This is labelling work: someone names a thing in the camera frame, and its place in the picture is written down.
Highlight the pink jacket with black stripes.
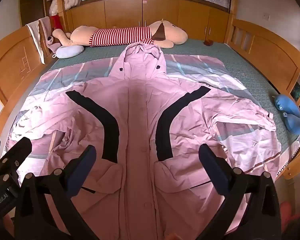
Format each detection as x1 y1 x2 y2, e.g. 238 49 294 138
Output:
14 42 277 240

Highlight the purple plush toy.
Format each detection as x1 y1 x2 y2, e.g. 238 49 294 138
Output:
46 36 62 55

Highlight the wooden shelf unit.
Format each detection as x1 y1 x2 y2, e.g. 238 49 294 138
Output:
19 0 67 28

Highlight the light blue neck pillow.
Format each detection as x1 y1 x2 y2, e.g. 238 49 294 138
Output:
55 45 85 59

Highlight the white towel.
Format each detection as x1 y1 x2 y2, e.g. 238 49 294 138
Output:
26 21 46 64

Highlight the blue plush neck pillow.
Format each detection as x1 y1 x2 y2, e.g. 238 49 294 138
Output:
274 94 300 135

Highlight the green patterned bed mat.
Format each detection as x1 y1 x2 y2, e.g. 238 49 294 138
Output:
49 39 300 155

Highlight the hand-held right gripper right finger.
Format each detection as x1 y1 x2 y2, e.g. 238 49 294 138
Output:
197 144 282 240

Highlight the wooden cabinet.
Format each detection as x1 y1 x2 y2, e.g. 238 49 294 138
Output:
65 0 230 43

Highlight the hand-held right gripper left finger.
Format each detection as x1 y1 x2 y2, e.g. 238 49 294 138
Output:
14 145 100 240

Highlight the wooden bed frame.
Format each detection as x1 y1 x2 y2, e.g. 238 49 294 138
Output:
0 10 300 180

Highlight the large plush dog striped shirt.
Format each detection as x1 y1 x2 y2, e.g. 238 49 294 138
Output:
52 18 188 49

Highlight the pink grey plaid bed sheet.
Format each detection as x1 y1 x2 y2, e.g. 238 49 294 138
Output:
4 54 283 230

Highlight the coral pink cloth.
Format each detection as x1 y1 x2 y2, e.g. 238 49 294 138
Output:
281 200 300 233

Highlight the pink towel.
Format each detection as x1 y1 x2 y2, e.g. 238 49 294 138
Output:
39 17 52 45

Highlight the red cloth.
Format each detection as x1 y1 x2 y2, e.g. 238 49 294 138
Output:
50 15 63 29

